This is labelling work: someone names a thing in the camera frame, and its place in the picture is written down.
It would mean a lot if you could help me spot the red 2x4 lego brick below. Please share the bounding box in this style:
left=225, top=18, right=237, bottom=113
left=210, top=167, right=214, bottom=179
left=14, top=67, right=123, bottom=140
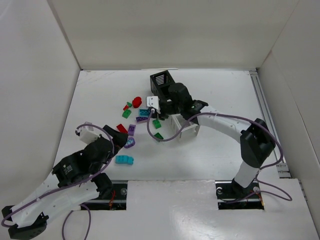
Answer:
left=116, top=124, right=128, bottom=134

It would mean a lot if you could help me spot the teal 2x4 lego brick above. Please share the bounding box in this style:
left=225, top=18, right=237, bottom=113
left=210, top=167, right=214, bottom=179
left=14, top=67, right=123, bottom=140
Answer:
left=138, top=108, right=151, bottom=117

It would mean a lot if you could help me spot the light blue small lego brick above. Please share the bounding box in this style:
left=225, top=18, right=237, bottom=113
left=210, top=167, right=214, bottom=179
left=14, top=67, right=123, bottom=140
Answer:
left=127, top=156, right=134, bottom=165

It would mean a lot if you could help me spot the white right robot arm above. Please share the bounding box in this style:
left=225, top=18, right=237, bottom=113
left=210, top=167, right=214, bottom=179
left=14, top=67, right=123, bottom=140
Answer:
left=150, top=83, right=276, bottom=197

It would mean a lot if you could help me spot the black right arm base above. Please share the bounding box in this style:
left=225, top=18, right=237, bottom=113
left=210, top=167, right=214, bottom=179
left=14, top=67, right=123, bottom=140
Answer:
left=215, top=180, right=264, bottom=210

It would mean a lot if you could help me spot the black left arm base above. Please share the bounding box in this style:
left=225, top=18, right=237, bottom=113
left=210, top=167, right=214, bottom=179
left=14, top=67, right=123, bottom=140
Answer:
left=83, top=181, right=128, bottom=211

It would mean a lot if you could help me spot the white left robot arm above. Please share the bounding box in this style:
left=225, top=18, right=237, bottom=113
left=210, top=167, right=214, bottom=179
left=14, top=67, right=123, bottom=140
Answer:
left=1, top=122, right=128, bottom=240

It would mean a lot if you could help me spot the black slotted container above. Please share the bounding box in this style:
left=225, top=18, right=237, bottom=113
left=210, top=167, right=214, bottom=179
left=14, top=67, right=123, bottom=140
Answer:
left=150, top=70, right=175, bottom=101

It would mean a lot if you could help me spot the white slotted container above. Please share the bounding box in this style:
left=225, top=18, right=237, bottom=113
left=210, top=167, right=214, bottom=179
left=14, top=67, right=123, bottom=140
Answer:
left=169, top=114, right=200, bottom=142

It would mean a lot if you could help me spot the green 2x2 lego brick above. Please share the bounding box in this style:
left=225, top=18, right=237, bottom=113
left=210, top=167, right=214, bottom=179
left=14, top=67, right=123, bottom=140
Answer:
left=152, top=119, right=162, bottom=129

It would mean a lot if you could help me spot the purple flower lego brick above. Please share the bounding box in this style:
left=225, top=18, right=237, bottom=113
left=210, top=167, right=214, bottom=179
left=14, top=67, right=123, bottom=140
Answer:
left=124, top=137, right=136, bottom=149

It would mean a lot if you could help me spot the red round lego piece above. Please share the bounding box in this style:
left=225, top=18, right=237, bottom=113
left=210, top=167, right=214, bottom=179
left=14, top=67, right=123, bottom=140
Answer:
left=132, top=96, right=142, bottom=109

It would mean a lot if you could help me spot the purple curved lego brick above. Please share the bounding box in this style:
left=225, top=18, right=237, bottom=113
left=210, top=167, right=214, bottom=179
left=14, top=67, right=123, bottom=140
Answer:
left=127, top=124, right=136, bottom=136

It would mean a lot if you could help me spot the purple 2x4 lego brick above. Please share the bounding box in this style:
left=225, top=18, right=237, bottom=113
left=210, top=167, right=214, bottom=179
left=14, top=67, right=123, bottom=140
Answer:
left=135, top=116, right=148, bottom=124

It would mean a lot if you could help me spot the green sloped lego brick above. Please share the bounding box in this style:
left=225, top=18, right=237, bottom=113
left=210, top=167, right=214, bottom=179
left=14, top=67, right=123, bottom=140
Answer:
left=122, top=109, right=132, bottom=119

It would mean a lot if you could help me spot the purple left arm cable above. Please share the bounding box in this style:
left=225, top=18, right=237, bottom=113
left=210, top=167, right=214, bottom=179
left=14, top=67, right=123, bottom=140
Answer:
left=0, top=122, right=116, bottom=240

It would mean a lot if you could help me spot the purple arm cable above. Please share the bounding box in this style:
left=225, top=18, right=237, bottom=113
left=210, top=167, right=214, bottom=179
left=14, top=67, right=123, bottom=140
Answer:
left=146, top=107, right=293, bottom=203
left=0, top=122, right=116, bottom=240

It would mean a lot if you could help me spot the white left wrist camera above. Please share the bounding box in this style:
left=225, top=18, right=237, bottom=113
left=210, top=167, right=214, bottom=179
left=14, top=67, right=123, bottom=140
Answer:
left=75, top=121, right=100, bottom=145

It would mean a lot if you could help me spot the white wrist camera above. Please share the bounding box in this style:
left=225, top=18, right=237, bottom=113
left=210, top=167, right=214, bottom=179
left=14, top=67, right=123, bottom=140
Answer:
left=146, top=96, right=160, bottom=113
left=75, top=121, right=100, bottom=145

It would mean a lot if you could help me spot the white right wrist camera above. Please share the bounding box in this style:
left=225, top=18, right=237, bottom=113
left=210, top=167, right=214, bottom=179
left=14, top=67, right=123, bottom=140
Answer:
left=146, top=96, right=160, bottom=113

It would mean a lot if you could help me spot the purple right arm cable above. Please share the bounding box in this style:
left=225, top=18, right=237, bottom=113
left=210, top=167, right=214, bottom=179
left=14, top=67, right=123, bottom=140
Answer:
left=146, top=107, right=293, bottom=203

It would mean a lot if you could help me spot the aluminium rail right side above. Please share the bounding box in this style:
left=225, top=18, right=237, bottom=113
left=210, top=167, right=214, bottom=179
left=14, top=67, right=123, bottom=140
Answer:
left=249, top=70, right=292, bottom=179

